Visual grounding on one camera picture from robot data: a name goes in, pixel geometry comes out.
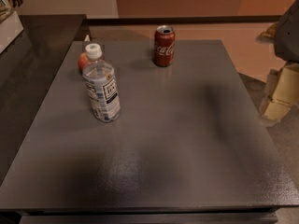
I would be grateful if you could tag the clear blue-label plastic bottle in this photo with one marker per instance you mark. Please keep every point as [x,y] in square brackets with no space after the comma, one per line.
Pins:
[101,84]

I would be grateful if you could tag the red Coca-Cola can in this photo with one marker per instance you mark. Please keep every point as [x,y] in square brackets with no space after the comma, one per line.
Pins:
[164,42]

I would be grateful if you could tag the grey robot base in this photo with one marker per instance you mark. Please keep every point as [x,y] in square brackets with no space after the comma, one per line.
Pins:
[286,41]

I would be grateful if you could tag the red apple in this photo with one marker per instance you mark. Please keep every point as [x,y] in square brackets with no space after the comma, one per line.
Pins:
[82,59]

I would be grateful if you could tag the white box on side table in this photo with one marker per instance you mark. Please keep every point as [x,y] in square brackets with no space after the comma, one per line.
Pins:
[10,28]

